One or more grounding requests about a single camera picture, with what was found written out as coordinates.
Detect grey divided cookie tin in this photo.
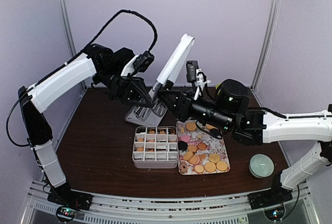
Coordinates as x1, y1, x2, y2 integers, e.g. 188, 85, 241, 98
132, 126, 179, 169

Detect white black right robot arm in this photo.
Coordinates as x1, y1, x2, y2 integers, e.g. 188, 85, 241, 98
158, 88, 331, 209

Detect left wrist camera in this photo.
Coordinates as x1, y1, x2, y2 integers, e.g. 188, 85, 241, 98
121, 51, 155, 77

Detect pale green ceramic bowl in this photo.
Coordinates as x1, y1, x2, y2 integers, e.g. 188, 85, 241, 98
249, 154, 274, 179

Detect round tan perforated biscuit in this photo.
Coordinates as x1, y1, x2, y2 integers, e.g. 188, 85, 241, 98
186, 122, 197, 132

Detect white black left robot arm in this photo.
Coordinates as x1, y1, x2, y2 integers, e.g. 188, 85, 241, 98
9, 9, 158, 207

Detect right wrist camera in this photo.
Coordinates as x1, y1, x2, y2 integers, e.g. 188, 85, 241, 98
214, 79, 250, 114

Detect floral rectangular tray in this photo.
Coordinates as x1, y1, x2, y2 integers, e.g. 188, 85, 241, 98
176, 120, 230, 176

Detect black sandwich cookie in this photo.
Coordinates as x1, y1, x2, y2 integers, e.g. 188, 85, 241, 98
209, 129, 219, 137
177, 141, 188, 151

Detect pink sandwich cookie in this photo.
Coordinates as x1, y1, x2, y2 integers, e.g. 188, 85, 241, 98
181, 134, 191, 143

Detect flower shaped brown cookie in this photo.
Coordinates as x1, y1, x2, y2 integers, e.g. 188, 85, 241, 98
178, 162, 188, 174

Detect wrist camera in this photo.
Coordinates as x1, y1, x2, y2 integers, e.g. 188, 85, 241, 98
121, 51, 155, 77
214, 79, 250, 114

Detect silver tin lid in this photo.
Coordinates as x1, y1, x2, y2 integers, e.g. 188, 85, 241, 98
124, 102, 168, 127

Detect silver serving tongs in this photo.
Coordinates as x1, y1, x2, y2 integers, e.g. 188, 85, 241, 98
149, 34, 195, 100

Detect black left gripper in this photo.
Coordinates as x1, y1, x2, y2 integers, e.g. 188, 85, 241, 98
96, 68, 155, 107

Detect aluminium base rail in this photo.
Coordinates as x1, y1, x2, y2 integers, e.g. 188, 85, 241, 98
19, 180, 321, 223

